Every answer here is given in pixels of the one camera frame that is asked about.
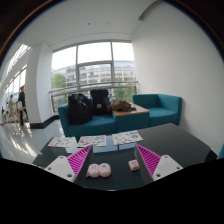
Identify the shiny black backpack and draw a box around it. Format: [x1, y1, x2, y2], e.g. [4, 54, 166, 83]
[67, 92, 94, 126]

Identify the person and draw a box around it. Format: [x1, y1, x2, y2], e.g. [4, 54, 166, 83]
[16, 85, 30, 127]
[6, 94, 18, 123]

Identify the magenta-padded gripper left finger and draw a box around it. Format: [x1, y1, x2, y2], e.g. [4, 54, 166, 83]
[44, 143, 95, 184]

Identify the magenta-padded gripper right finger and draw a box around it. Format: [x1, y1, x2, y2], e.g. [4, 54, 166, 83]
[133, 143, 184, 182]

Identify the brown bag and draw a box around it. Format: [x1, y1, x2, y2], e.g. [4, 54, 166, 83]
[110, 98, 137, 113]

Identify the teal wood-topped side table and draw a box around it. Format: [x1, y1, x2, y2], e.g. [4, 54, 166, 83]
[112, 103, 151, 134]

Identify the metal window railing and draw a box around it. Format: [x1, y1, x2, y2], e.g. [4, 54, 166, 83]
[48, 80, 139, 113]

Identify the teal armchair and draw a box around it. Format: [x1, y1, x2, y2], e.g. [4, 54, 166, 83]
[131, 93, 184, 128]

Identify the black backpack with label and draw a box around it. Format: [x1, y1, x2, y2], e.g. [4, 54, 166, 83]
[89, 88, 112, 117]

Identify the teal sofa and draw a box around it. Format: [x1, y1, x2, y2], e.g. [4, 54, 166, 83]
[57, 101, 118, 141]

